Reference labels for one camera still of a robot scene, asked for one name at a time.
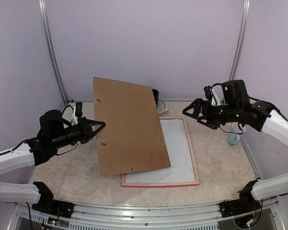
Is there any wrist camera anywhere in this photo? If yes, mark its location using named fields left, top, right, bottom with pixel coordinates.
left=204, top=86, right=219, bottom=106
left=72, top=102, right=83, bottom=125

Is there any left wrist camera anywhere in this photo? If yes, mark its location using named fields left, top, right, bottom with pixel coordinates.
left=72, top=102, right=83, bottom=125

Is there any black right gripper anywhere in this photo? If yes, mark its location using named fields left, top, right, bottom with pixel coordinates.
left=183, top=98, right=242, bottom=130

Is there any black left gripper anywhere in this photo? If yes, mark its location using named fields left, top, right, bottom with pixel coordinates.
left=50, top=116, right=105, bottom=150

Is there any aluminium front rail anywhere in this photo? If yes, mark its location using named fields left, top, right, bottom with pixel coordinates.
left=14, top=189, right=282, bottom=230

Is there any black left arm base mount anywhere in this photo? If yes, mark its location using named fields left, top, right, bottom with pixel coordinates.
left=32, top=199, right=74, bottom=219

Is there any dark green cup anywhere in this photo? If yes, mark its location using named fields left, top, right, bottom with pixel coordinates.
left=152, top=89, right=159, bottom=106

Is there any brown backing board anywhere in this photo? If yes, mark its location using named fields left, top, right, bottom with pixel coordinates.
left=93, top=77, right=171, bottom=176

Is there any aluminium corner post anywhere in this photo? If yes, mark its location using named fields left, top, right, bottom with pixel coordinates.
left=38, top=0, right=69, bottom=105
left=229, top=0, right=251, bottom=81

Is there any light blue paper cup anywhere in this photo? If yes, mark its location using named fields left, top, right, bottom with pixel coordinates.
left=227, top=133, right=241, bottom=146

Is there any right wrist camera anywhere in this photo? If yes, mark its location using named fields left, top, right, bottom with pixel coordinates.
left=204, top=86, right=219, bottom=106

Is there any striped ceramic plate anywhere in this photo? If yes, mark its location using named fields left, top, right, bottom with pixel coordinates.
left=157, top=99, right=169, bottom=116

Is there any pink wooden picture frame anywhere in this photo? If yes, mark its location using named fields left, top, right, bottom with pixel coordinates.
left=121, top=117, right=200, bottom=188

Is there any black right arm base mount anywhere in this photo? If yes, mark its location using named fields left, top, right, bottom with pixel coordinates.
left=219, top=199, right=261, bottom=218

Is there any landscape photo print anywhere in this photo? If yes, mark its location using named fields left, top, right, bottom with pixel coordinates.
left=125, top=119, right=196, bottom=183

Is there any right aluminium corner post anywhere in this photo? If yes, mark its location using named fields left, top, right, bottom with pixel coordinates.
left=229, top=0, right=251, bottom=81

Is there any left aluminium corner post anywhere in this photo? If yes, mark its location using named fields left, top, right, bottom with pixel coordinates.
left=38, top=0, right=69, bottom=105

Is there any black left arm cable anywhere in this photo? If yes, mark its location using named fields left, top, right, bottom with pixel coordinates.
left=0, top=105, right=74, bottom=159

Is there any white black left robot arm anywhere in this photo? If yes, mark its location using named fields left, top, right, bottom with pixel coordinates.
left=0, top=110, right=106, bottom=213

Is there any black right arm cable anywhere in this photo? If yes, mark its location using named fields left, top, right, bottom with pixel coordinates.
left=210, top=82, right=288, bottom=135

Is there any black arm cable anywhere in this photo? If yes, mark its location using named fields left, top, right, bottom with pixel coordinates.
left=0, top=105, right=74, bottom=159
left=210, top=82, right=288, bottom=135

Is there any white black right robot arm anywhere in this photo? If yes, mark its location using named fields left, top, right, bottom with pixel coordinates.
left=182, top=80, right=288, bottom=213

